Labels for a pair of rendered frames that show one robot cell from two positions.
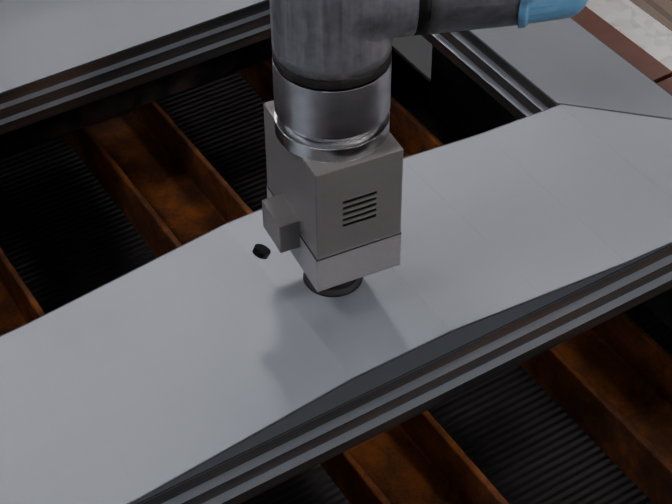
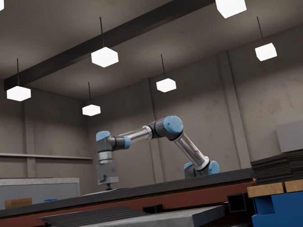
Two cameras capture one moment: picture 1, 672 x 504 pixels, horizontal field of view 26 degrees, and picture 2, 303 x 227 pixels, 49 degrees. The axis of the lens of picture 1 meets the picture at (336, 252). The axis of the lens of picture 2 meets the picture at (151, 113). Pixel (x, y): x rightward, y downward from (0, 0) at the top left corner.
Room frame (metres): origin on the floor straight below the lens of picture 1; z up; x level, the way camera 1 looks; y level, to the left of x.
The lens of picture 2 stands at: (-0.84, 0.67, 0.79)
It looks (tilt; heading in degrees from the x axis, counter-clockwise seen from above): 15 degrees up; 328
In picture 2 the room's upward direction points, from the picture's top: 8 degrees counter-clockwise
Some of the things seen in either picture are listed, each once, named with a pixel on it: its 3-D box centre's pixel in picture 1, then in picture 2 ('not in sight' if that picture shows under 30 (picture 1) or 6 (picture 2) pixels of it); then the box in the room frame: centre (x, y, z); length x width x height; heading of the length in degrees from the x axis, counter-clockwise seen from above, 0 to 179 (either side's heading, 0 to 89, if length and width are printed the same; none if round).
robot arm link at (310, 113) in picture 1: (329, 82); (105, 157); (0.75, 0.00, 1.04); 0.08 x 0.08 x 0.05
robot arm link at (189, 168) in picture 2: not in sight; (193, 171); (1.01, -0.75, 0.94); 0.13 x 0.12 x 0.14; 10
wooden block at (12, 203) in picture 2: not in sight; (18, 203); (1.03, 0.39, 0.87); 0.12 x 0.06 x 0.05; 113
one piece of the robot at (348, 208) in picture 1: (315, 180); (105, 172); (0.74, 0.01, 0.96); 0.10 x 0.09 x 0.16; 115
